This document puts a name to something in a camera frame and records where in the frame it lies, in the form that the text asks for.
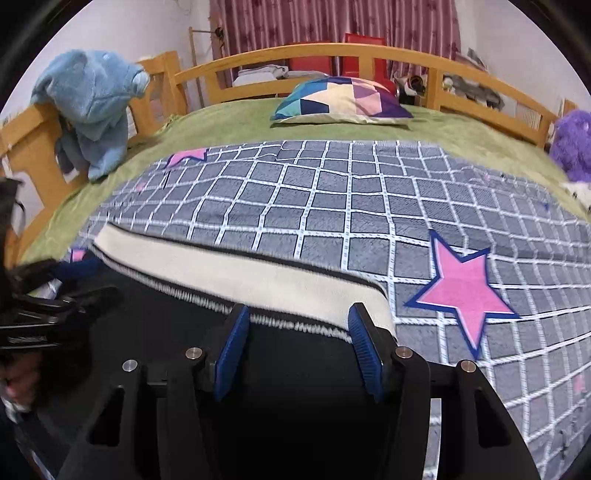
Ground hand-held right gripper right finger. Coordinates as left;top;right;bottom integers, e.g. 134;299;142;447
347;302;541;480

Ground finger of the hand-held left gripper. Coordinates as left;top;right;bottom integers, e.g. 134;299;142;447
18;286;124;324
14;257;105;296

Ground blue plush elephant toy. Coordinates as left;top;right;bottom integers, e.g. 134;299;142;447
30;50;152;182

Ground red chair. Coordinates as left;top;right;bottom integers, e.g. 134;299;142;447
344;33;399;95
288;54;334;77

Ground white radiator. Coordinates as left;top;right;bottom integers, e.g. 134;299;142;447
515;104;544;134

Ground white folded cloth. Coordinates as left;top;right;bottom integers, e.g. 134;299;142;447
233;65;291;88

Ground green fleece bed blanket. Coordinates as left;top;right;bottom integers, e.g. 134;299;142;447
18;102;573;268

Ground grey checked blanket pink stars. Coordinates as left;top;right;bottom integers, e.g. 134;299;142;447
69;140;591;480

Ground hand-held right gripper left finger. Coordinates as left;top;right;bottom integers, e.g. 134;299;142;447
58;304;251;480

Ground pile of assorted household items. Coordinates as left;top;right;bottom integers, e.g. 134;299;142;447
397;48;504;109

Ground black pants with white stripe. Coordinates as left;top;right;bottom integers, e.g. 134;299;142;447
28;222;432;480

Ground colourful geometric pattern pillow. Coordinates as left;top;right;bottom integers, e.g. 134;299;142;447
270;76;415;125

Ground white patterned cloth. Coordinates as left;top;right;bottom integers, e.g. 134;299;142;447
560;180;591;206

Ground dark red patterned curtain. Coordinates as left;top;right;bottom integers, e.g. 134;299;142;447
210;0;462;79

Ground purple fluffy plush toy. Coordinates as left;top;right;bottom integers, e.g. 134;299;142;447
549;109;591;183

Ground person's left hand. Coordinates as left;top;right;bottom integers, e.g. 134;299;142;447
0;357;42;411

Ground wooden pole stand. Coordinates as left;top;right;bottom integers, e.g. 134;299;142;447
188;27;227;108

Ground wooden bed frame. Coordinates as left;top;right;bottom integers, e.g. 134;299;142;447
0;42;580;266

